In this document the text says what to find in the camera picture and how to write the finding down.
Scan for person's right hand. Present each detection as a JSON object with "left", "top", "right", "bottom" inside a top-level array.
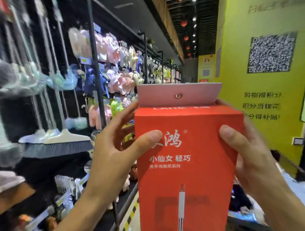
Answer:
[{"left": 215, "top": 99, "right": 287, "bottom": 199}]

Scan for person's left hand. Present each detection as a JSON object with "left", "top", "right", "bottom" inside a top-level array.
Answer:
[{"left": 84, "top": 101, "right": 163, "bottom": 203}]

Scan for red cardboard mop box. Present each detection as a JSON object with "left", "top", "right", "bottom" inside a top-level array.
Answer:
[{"left": 134, "top": 82, "right": 244, "bottom": 231}]

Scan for person's right forearm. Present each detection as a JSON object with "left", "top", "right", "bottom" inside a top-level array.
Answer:
[{"left": 248, "top": 181, "right": 305, "bottom": 231}]

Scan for person's left forearm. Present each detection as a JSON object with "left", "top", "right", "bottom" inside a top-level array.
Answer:
[{"left": 54, "top": 189, "right": 119, "bottom": 231}]

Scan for light blue fluffy duster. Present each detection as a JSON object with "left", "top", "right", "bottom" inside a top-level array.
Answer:
[{"left": 65, "top": 116, "right": 89, "bottom": 130}]

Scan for rack of pastel plush slippers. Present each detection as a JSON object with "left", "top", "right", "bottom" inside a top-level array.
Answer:
[{"left": 68, "top": 27, "right": 183, "bottom": 143}]

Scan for grey bristle broom cream head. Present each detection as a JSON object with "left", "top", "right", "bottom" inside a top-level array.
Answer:
[{"left": 22, "top": 14, "right": 94, "bottom": 159}]

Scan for black metal shelf upright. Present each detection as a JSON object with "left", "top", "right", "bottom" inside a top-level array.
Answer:
[
  {"left": 138, "top": 32, "right": 149, "bottom": 84},
  {"left": 86, "top": 0, "right": 107, "bottom": 130}
]

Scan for white packaged goods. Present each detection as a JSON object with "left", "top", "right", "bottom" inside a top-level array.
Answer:
[{"left": 54, "top": 175, "right": 84, "bottom": 199}]

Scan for white broom head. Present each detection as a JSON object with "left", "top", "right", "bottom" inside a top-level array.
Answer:
[{"left": 19, "top": 129, "right": 61, "bottom": 144}]

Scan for black square code print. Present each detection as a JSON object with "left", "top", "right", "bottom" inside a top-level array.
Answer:
[{"left": 247, "top": 32, "right": 298, "bottom": 74}]

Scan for row of teal mop heads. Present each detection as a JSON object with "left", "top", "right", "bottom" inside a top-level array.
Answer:
[{"left": 0, "top": 61, "right": 80, "bottom": 98}]

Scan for black post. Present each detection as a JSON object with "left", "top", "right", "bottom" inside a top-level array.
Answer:
[{"left": 295, "top": 140, "right": 305, "bottom": 182}]

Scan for yellow wall poster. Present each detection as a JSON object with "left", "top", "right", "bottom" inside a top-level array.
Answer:
[{"left": 197, "top": 54, "right": 216, "bottom": 83}]

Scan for shelf edge price rail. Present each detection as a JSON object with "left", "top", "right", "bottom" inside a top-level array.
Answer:
[{"left": 24, "top": 173, "right": 90, "bottom": 231}]

